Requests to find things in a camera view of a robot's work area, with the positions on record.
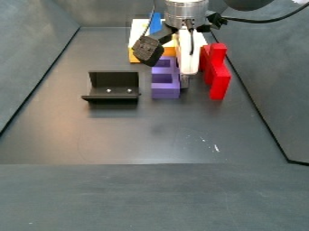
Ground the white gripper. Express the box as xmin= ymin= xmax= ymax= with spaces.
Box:
xmin=176 ymin=29 xmax=208 ymax=89

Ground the purple interlocking puzzle block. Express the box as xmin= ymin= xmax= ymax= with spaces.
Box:
xmin=152 ymin=56 xmax=180 ymax=99

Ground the yellow slotted board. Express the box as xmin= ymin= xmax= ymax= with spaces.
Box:
xmin=128 ymin=18 xmax=210 ymax=64

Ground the red interlocking puzzle block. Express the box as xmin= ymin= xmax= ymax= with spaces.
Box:
xmin=200 ymin=43 xmax=232 ymax=100

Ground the blue long bar block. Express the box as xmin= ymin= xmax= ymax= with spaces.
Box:
xmin=149 ymin=13 xmax=162 ymax=34

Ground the black angle bracket fixture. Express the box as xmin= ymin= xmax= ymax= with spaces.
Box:
xmin=81 ymin=70 xmax=141 ymax=103

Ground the black cable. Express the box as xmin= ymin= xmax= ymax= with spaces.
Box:
xmin=206 ymin=1 xmax=309 ymax=31

